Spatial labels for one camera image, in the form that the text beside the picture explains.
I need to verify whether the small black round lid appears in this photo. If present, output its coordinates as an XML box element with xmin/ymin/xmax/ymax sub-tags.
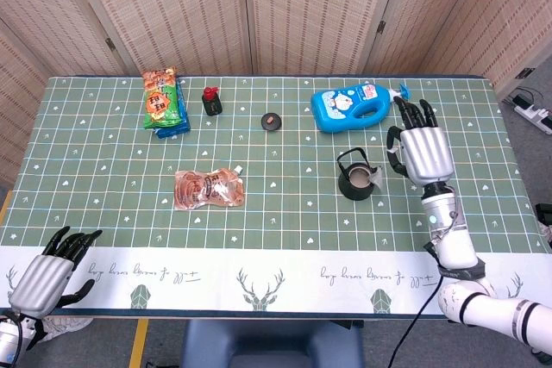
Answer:
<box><xmin>260</xmin><ymin>112</ymin><xmax>284</xmax><ymax>132</ymax></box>

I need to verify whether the green orange snack bag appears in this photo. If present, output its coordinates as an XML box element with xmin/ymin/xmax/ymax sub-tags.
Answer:
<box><xmin>141</xmin><ymin>65</ymin><xmax>181</xmax><ymax>130</ymax></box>

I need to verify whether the bamboo folding screen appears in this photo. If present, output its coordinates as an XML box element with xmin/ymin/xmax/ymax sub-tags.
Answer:
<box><xmin>0</xmin><ymin>0</ymin><xmax>552</xmax><ymax>186</ymax></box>

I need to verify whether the blue snack package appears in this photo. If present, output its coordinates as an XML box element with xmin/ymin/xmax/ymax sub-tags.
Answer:
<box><xmin>154</xmin><ymin>78</ymin><xmax>191</xmax><ymax>140</ymax></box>

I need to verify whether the white power strip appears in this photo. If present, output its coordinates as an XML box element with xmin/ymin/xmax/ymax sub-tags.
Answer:
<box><xmin>512</xmin><ymin>96</ymin><xmax>552</xmax><ymax>134</ymax></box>

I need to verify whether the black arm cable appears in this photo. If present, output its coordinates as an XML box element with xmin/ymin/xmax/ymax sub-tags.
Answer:
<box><xmin>385</xmin><ymin>271</ymin><xmax>445</xmax><ymax>368</ymax></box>

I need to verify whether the green grid tablecloth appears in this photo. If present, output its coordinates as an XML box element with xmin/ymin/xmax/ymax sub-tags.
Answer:
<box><xmin>0</xmin><ymin>74</ymin><xmax>552</xmax><ymax>321</ymax></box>

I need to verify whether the black bottle with red cap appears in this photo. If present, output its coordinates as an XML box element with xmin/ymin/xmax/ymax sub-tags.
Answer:
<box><xmin>201</xmin><ymin>86</ymin><xmax>223</xmax><ymax>117</ymax></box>

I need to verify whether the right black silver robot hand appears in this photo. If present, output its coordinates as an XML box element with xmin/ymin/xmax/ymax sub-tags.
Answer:
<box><xmin>386</xmin><ymin>96</ymin><xmax>455</xmax><ymax>184</ymax></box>

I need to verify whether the white shoe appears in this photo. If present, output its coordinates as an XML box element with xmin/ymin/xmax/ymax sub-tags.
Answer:
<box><xmin>536</xmin><ymin>203</ymin><xmax>552</xmax><ymax>253</ymax></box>

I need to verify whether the brown spout pouch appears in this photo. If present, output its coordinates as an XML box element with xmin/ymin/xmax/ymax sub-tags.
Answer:
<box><xmin>173</xmin><ymin>164</ymin><xmax>246</xmax><ymax>211</ymax></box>

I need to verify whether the black teapot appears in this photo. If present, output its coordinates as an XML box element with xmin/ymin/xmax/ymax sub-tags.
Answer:
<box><xmin>336</xmin><ymin>147</ymin><xmax>383</xmax><ymax>202</ymax></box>

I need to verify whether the blue detergent bottle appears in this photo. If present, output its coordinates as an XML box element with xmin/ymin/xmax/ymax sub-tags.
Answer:
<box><xmin>310</xmin><ymin>81</ymin><xmax>412</xmax><ymax>134</ymax></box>

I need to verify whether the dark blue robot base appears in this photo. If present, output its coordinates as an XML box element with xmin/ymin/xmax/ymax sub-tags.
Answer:
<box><xmin>180</xmin><ymin>319</ymin><xmax>366</xmax><ymax>368</ymax></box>

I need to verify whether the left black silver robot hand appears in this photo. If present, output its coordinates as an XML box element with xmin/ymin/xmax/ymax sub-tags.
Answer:
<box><xmin>8</xmin><ymin>225</ymin><xmax>104</xmax><ymax>320</ymax></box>

